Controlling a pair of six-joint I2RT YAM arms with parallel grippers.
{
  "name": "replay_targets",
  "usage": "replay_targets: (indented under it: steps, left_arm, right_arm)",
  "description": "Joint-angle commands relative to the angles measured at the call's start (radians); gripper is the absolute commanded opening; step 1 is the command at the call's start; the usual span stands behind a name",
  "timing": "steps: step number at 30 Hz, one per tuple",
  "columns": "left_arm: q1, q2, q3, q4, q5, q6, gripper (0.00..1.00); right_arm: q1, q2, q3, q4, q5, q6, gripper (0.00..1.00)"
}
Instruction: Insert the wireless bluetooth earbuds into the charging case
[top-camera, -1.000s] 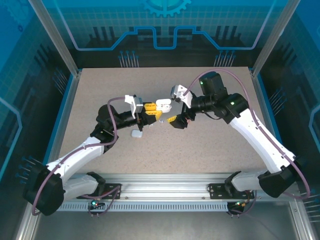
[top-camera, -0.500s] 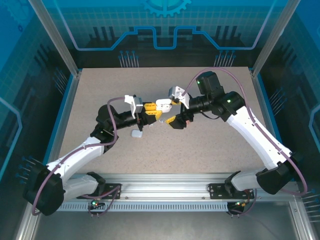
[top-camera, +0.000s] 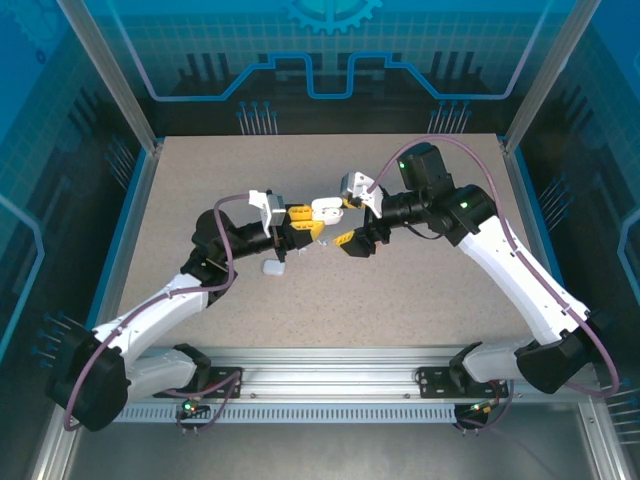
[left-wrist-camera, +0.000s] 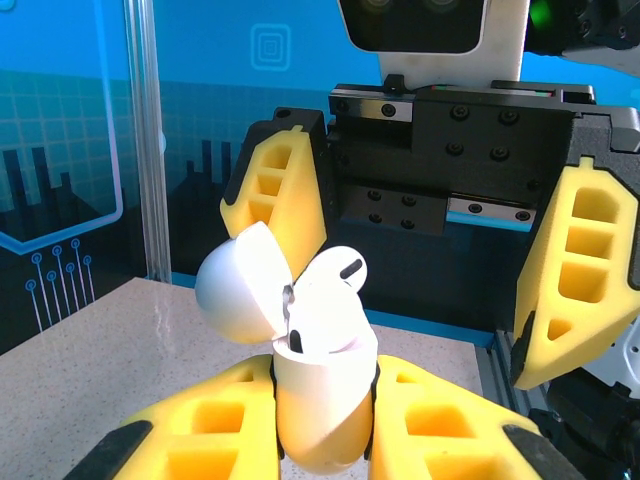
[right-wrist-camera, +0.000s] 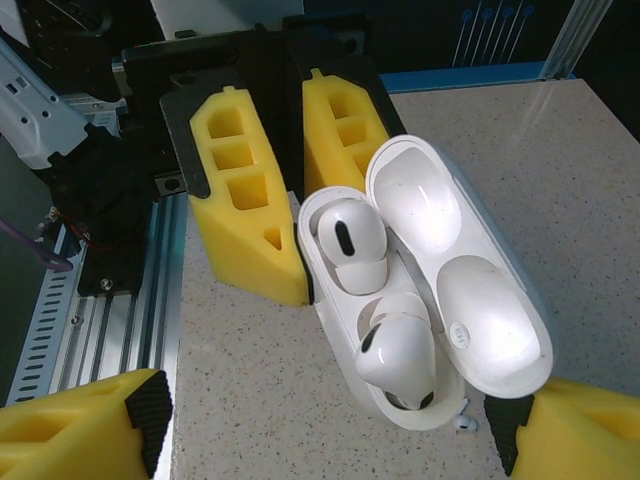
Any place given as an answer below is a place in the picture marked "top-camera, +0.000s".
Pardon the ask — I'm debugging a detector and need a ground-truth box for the white oblong charging case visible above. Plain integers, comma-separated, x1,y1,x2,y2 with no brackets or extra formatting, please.
310,196,345,225

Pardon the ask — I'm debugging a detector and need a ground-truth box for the blue-trimmed aluminium side rail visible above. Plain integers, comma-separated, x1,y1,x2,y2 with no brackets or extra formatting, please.
499,139,591,364
79,139,164,351

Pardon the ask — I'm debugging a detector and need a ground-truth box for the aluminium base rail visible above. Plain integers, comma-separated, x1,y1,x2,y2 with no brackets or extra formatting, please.
144,347,596,401

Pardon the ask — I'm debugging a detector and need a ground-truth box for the slotted grey cable duct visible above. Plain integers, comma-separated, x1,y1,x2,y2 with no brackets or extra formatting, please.
79,402,501,426

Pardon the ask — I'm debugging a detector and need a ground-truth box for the aluminium corner post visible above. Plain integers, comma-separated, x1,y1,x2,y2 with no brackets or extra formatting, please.
502,0,604,154
55,0,164,154

